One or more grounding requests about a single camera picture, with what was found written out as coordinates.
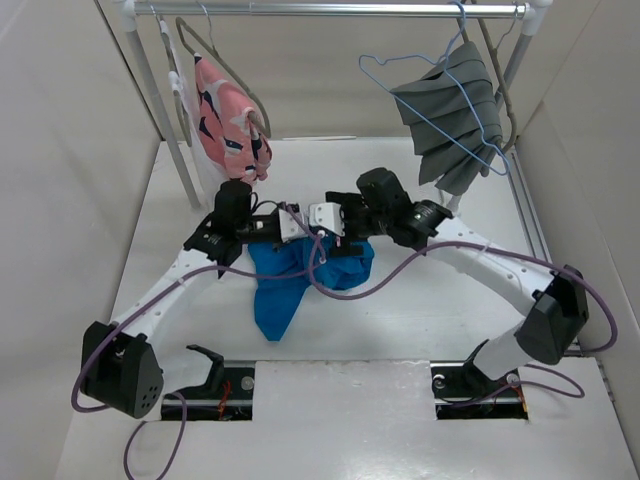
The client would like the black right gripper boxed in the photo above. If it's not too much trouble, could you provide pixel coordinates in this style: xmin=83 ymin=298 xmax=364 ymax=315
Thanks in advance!
xmin=327 ymin=190 xmax=392 ymax=256

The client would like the blue t shirt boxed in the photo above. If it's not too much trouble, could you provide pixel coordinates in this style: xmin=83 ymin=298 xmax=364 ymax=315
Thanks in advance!
xmin=248 ymin=238 xmax=375 ymax=342

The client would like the light blue wire hanger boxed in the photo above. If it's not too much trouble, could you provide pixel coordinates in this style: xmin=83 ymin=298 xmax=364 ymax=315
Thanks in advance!
xmin=357 ymin=0 xmax=509 ymax=177

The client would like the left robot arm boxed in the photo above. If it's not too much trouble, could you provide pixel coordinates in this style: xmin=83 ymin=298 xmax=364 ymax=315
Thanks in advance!
xmin=71 ymin=180 xmax=296 ymax=419

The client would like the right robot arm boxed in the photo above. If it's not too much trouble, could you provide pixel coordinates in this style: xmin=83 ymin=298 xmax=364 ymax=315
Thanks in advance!
xmin=309 ymin=168 xmax=589 ymax=394

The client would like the pink patterned shirt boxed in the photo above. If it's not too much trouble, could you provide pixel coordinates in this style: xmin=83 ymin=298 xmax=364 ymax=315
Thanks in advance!
xmin=194 ymin=54 xmax=272 ymax=184

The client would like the taupe hanger with pink shirt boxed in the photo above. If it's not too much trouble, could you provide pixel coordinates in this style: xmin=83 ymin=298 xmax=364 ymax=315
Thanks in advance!
xmin=175 ymin=1 xmax=272 ymax=138

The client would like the taupe hanger with white garment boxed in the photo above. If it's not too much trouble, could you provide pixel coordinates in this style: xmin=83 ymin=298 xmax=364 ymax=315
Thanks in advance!
xmin=159 ymin=17 xmax=192 ymax=147

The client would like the taupe hanger with skirt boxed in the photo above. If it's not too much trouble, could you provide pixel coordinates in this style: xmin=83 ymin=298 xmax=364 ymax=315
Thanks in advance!
xmin=477 ymin=18 xmax=517 ymax=153

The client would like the white garment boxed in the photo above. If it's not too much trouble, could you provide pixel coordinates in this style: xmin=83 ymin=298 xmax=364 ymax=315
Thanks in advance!
xmin=159 ymin=18 xmax=228 ymax=209

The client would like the grey pleated skirt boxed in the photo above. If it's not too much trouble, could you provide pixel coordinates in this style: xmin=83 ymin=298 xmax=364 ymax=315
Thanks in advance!
xmin=388 ymin=40 xmax=505 ymax=197

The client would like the white metal clothes rack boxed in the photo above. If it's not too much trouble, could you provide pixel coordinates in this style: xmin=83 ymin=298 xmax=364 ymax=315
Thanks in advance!
xmin=110 ymin=0 xmax=557 ymax=231

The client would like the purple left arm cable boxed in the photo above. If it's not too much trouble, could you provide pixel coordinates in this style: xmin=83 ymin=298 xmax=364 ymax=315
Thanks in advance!
xmin=71 ymin=201 xmax=331 ymax=477

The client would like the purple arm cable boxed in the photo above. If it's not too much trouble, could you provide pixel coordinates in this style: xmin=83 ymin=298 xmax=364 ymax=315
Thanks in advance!
xmin=305 ymin=228 xmax=617 ymax=407
xmin=71 ymin=201 xmax=331 ymax=477

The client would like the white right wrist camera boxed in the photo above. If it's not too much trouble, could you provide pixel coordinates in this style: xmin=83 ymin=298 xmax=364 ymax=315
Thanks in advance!
xmin=308 ymin=202 xmax=345 ymax=237

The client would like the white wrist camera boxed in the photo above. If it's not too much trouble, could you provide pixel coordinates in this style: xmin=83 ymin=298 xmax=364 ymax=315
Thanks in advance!
xmin=278 ymin=202 xmax=307 ymax=243
xmin=308 ymin=202 xmax=345 ymax=237

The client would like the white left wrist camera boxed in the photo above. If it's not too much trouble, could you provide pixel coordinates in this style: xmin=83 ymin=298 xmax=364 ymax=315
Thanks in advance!
xmin=278 ymin=202 xmax=307 ymax=243

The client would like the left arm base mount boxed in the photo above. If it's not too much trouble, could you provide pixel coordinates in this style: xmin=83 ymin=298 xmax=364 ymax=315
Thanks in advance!
xmin=159 ymin=344 xmax=256 ymax=422

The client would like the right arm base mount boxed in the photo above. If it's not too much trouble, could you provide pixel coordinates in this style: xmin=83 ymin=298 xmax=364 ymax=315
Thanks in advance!
xmin=431 ymin=340 xmax=528 ymax=420

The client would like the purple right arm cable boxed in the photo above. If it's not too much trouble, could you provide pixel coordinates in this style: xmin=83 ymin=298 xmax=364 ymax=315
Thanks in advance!
xmin=305 ymin=228 xmax=617 ymax=407

